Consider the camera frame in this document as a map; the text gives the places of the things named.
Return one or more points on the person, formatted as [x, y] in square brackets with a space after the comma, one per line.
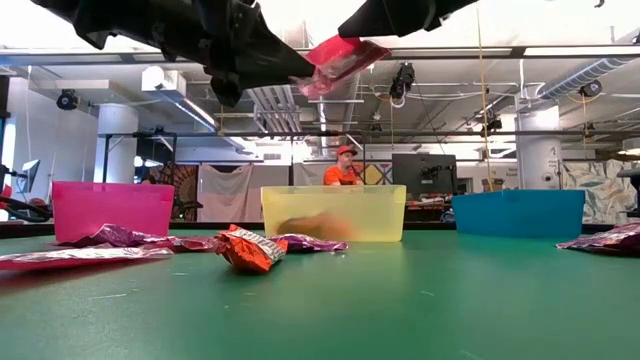
[340, 175]

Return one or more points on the patterned wall panel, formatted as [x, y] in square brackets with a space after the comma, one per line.
[600, 190]

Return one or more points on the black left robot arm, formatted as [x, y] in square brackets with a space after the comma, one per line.
[100, 20]

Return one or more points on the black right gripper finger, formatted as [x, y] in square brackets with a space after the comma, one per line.
[390, 17]

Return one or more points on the orange candy packet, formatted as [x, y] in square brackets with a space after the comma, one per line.
[320, 227]
[247, 252]

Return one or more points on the plain white column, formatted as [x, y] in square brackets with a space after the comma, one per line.
[116, 150]

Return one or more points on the pink plastic bin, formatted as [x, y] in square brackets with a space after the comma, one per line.
[112, 210]

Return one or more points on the black metal rack frame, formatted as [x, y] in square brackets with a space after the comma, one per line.
[350, 133]

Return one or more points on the yellow plastic bin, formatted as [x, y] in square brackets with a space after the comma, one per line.
[375, 210]

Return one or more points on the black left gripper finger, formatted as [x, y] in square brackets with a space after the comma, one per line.
[280, 60]

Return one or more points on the red pink candy packet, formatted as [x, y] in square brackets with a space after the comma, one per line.
[192, 244]
[85, 256]
[340, 62]

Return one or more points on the blue plastic bin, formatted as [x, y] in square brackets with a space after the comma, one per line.
[520, 215]

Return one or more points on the green table mat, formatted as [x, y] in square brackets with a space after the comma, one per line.
[350, 310]

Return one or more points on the purple candy packet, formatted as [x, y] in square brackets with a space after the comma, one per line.
[310, 243]
[117, 234]
[605, 240]

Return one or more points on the grey hanging cloth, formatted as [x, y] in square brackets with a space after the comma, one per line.
[225, 195]

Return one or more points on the white column with sign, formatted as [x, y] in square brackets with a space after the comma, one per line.
[537, 155]

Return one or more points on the silver air duct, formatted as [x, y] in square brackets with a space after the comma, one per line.
[580, 77]

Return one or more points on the black ceiling mounted camera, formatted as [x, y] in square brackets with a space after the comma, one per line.
[66, 100]
[591, 88]
[402, 80]

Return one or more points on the black computer monitor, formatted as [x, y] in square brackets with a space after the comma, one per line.
[424, 175]

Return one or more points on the white ceiling box unit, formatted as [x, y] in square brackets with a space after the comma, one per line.
[162, 80]

